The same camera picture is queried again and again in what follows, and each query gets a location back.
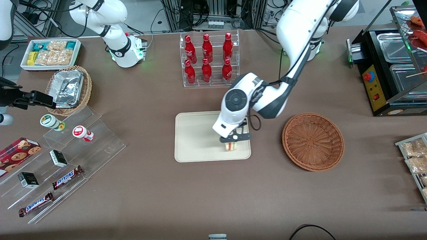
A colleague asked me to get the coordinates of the aluminium foil container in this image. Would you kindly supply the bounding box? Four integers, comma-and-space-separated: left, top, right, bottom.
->
53, 69, 84, 109

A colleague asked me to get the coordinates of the clear acrylic stepped shelf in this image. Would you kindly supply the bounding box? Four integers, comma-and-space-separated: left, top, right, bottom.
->
0, 105, 127, 225

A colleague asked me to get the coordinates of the Snickers chocolate bar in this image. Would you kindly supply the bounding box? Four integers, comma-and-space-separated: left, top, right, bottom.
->
52, 165, 84, 190
18, 192, 54, 218

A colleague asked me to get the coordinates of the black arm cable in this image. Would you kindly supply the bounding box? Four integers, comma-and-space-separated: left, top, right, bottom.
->
249, 0, 334, 131

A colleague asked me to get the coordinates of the steel food pan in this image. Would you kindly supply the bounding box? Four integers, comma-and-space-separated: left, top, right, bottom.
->
390, 63, 427, 100
376, 32, 417, 64

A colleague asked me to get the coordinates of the clear acrylic bottle rack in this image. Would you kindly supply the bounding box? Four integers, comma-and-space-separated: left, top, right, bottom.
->
179, 29, 241, 88

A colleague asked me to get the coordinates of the black food warmer, yellow panel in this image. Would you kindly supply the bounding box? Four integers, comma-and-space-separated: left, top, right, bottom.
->
346, 5, 427, 117

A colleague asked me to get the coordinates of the white rectangular snack bin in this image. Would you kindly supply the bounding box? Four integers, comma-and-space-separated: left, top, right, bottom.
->
20, 38, 82, 72

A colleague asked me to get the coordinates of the green lid yogurt cup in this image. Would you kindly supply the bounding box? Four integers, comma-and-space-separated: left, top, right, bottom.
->
40, 114, 66, 132

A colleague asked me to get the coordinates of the aluminium frame rack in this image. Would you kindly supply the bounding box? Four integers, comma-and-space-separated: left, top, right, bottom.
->
160, 0, 279, 32

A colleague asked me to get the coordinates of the light tan wicker basket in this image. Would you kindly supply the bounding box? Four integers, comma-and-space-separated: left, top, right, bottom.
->
44, 65, 92, 117

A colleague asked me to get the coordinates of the wooden skewer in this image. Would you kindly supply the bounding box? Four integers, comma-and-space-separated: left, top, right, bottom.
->
405, 65, 427, 79

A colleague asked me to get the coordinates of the red lid yogurt cup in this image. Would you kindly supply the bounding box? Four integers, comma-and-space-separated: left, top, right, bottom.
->
72, 125, 94, 142

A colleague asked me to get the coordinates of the cream plastic tray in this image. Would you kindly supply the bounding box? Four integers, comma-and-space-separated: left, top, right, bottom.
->
174, 111, 252, 163

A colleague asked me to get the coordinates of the gray snack display tray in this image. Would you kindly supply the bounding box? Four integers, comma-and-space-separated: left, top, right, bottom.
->
395, 133, 427, 204

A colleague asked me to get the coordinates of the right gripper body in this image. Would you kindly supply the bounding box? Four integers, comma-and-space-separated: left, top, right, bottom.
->
0, 78, 23, 126

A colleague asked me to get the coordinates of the black cable loop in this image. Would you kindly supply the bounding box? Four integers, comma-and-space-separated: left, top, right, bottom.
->
289, 224, 337, 240

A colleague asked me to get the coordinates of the red cola bottle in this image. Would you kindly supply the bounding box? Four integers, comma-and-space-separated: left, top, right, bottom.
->
184, 59, 196, 85
184, 35, 197, 64
223, 32, 234, 62
201, 33, 213, 63
222, 58, 233, 83
201, 58, 212, 83

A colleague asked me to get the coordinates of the small black carton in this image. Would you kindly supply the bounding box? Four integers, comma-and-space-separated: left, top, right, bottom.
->
17, 172, 39, 189
49, 150, 68, 168

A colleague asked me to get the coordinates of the red tartan cookie box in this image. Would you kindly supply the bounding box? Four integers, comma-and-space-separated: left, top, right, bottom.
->
0, 137, 42, 178

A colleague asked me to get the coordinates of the brown round wicker basket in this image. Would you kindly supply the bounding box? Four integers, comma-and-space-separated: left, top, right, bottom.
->
282, 112, 345, 172

